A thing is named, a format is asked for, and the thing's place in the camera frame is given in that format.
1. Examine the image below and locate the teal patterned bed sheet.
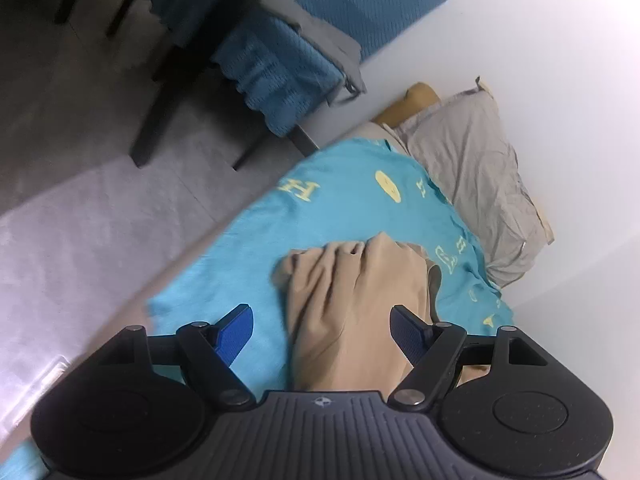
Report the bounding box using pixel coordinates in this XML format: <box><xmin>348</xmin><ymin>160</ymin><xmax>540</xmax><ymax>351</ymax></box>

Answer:
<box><xmin>0</xmin><ymin>136</ymin><xmax>516</xmax><ymax>480</ymax></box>

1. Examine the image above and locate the tan garment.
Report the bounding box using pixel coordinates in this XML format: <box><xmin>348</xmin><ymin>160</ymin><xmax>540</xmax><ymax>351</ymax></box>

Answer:
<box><xmin>272</xmin><ymin>233</ymin><xmax>484</xmax><ymax>396</ymax></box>

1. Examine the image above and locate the blue folding chair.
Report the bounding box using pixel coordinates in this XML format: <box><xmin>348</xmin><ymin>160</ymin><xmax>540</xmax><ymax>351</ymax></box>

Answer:
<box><xmin>130</xmin><ymin>0</ymin><xmax>447</xmax><ymax>166</ymax></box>

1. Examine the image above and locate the grey pillow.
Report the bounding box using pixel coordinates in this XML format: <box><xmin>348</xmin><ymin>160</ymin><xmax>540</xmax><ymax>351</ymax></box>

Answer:
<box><xmin>375</xmin><ymin>79</ymin><xmax>554</xmax><ymax>287</ymax></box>

